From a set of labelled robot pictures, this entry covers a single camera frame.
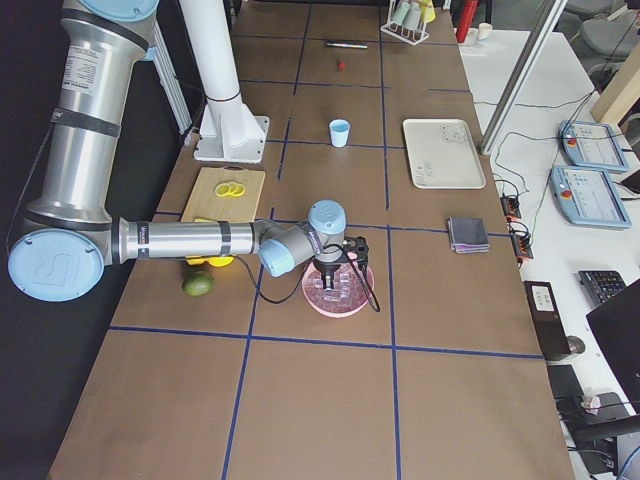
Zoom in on light blue cup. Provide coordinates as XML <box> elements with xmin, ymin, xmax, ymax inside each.
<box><xmin>329</xmin><ymin>119</ymin><xmax>351</xmax><ymax>148</ymax></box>

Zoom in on lemon slices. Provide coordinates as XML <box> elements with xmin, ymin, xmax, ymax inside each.
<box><xmin>214</xmin><ymin>181</ymin><xmax>246</xmax><ymax>198</ymax></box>

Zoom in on pink bowl of ice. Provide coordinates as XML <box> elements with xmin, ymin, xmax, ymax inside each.
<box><xmin>302</xmin><ymin>260</ymin><xmax>374</xmax><ymax>318</ymax></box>

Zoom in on green lime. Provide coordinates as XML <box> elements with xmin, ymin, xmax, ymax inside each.
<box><xmin>181</xmin><ymin>271</ymin><xmax>215</xmax><ymax>297</ymax></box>

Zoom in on black keyboard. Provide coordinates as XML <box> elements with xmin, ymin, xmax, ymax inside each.
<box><xmin>578</xmin><ymin>270</ymin><xmax>626</xmax><ymax>305</ymax></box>

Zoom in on black box white label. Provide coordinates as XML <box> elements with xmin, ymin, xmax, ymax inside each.
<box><xmin>523</xmin><ymin>281</ymin><xmax>571</xmax><ymax>361</ymax></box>

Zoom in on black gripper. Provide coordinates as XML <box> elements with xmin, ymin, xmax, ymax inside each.
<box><xmin>316</xmin><ymin>260</ymin><xmax>341</xmax><ymax>291</ymax></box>

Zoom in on computer mouse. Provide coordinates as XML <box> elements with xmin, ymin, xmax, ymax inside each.
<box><xmin>566</xmin><ymin>335</ymin><xmax>586</xmax><ymax>355</ymax></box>

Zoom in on aluminium frame post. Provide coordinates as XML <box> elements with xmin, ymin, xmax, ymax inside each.
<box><xmin>480</xmin><ymin>0</ymin><xmax>567</xmax><ymax>155</ymax></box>

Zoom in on yellow lemon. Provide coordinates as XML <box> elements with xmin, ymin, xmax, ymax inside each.
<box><xmin>206</xmin><ymin>257</ymin><xmax>234</xmax><ymax>268</ymax></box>
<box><xmin>185</xmin><ymin>257</ymin><xmax>208</xmax><ymax>266</ymax></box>

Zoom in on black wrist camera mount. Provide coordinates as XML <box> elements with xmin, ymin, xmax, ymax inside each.
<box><xmin>344</xmin><ymin>236</ymin><xmax>369</xmax><ymax>274</ymax></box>

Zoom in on white wire cup rack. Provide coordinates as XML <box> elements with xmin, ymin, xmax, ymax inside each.
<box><xmin>380</xmin><ymin>0</ymin><xmax>430</xmax><ymax>46</ymax></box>

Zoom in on yellow cup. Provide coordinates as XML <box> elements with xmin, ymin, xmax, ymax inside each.
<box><xmin>418</xmin><ymin>0</ymin><xmax>436</xmax><ymax>24</ymax></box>

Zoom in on grey white cup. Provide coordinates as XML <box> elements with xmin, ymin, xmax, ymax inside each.
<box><xmin>402</xmin><ymin>3</ymin><xmax>421</xmax><ymax>31</ymax></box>

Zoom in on teach pendant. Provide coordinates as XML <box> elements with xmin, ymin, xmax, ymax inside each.
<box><xmin>559</xmin><ymin>120</ymin><xmax>629</xmax><ymax>173</ymax></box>
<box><xmin>550</xmin><ymin>166</ymin><xmax>631</xmax><ymax>229</ymax></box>

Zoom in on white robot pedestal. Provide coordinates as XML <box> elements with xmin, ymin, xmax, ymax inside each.
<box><xmin>180</xmin><ymin>0</ymin><xmax>270</xmax><ymax>164</ymax></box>

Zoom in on steel muddler black tip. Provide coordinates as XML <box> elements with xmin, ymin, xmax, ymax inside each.
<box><xmin>325</xmin><ymin>40</ymin><xmax>368</xmax><ymax>50</ymax></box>

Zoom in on red cylinder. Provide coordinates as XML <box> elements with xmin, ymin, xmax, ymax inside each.
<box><xmin>456</xmin><ymin>0</ymin><xmax>478</xmax><ymax>43</ymax></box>

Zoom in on mint green cup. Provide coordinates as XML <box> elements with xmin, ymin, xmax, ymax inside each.
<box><xmin>389</xmin><ymin>0</ymin><xmax>411</xmax><ymax>26</ymax></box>

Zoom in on wooden cutting board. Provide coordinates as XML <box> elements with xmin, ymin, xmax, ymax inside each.
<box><xmin>181</xmin><ymin>167</ymin><xmax>265</xmax><ymax>223</ymax></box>

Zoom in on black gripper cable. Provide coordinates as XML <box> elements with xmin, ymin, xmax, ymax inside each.
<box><xmin>234</xmin><ymin>244</ymin><xmax>382</xmax><ymax>315</ymax></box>

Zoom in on cream bear tray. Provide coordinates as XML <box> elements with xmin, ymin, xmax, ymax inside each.
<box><xmin>402</xmin><ymin>119</ymin><xmax>486</xmax><ymax>189</ymax></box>

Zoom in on near teach pendant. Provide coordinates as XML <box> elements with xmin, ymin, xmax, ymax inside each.
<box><xmin>550</xmin><ymin>166</ymin><xmax>631</xmax><ymax>229</ymax></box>

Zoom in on folded grey cloth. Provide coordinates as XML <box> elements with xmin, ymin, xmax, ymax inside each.
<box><xmin>447</xmin><ymin>217</ymin><xmax>490</xmax><ymax>253</ymax></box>

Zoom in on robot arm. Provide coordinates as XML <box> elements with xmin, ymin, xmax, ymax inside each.
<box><xmin>8</xmin><ymin>1</ymin><xmax>349</xmax><ymax>302</ymax></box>

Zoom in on far teach pendant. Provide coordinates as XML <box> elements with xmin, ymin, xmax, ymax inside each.
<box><xmin>559</xmin><ymin>120</ymin><xmax>629</xmax><ymax>173</ymax></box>

